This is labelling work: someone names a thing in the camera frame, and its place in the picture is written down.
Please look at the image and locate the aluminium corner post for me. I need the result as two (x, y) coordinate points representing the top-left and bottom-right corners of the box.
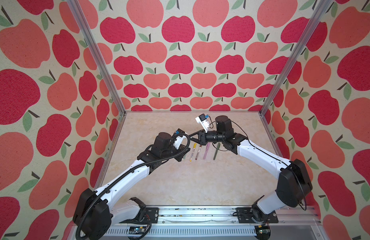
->
(67, 0), (127, 118)
(259, 0), (333, 118)

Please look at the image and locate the dark green pen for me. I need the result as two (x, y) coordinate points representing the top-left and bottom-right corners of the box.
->
(213, 143), (220, 161)

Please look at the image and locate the white pen brown end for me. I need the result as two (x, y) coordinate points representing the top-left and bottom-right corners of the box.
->
(195, 145), (202, 160)

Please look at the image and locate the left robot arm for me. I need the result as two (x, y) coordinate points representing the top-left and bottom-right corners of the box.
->
(73, 130), (190, 240)

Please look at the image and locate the pink pen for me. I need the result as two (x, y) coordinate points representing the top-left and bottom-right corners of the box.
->
(203, 143), (210, 160)

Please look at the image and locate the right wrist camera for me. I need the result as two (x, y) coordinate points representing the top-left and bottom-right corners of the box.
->
(195, 114), (210, 133)

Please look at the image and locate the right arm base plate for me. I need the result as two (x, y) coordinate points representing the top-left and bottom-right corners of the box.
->
(232, 208), (279, 224)

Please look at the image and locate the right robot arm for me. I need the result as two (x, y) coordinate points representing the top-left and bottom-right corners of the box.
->
(192, 114), (312, 223)

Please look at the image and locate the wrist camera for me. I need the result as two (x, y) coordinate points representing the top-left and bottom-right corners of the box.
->
(195, 114), (210, 133)
(173, 129), (186, 150)

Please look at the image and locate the white pen yellow tip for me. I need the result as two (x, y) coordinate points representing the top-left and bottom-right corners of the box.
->
(189, 143), (197, 162)

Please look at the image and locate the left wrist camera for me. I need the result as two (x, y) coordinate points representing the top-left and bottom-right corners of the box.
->
(173, 129), (186, 150)

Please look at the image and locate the aluminium front rail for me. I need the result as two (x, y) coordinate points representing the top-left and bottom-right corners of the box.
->
(92, 206), (329, 240)

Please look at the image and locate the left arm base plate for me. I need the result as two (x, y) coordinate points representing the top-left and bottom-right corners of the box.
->
(117, 206), (160, 225)

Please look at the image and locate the left aluminium corner post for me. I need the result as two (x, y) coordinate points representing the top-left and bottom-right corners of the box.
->
(67, 0), (127, 118)

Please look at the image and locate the right aluminium corner post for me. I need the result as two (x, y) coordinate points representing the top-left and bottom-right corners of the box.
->
(259, 0), (333, 118)

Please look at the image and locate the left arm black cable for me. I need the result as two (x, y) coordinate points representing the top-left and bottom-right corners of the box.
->
(75, 133), (191, 240)

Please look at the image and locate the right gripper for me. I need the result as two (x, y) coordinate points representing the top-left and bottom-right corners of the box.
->
(186, 128), (224, 146)

